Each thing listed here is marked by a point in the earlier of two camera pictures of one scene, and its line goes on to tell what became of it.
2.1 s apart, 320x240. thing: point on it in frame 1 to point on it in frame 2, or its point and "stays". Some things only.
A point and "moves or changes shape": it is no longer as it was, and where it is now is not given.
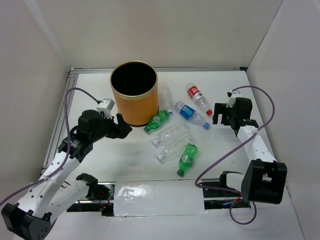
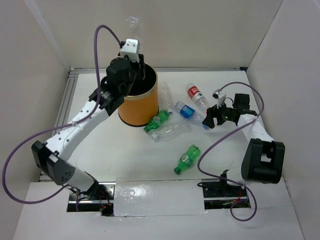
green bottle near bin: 162,115 stays
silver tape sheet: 157,198 stays
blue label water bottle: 191,114 stays
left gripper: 122,129 to 140,67
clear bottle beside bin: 165,97 stays
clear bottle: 175,152 to 133,21
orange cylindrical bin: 135,89 stays
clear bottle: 174,133 moves or changes shape
